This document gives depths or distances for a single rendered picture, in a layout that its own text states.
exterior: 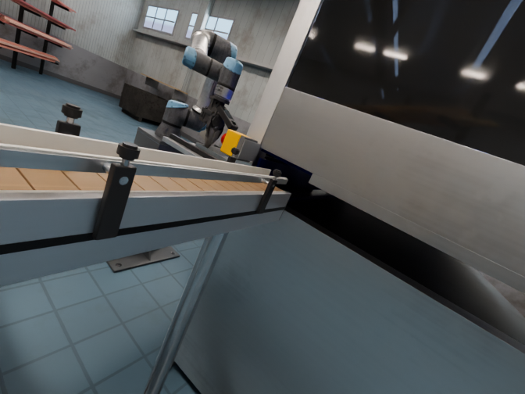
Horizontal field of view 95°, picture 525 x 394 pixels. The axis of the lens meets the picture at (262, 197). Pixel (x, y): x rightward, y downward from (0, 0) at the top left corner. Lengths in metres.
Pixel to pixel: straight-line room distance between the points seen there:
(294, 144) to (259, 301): 0.51
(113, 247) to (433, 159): 0.64
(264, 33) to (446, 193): 6.22
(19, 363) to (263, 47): 6.21
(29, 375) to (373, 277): 1.18
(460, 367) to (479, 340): 0.08
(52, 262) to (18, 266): 0.03
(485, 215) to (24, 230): 0.74
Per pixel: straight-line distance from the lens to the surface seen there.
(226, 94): 1.06
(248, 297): 0.87
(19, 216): 0.30
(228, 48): 1.53
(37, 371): 1.32
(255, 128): 0.81
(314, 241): 0.72
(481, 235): 0.70
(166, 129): 1.59
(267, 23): 6.74
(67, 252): 0.34
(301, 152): 0.73
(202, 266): 0.65
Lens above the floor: 1.07
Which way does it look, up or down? 14 degrees down
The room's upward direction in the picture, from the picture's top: 24 degrees clockwise
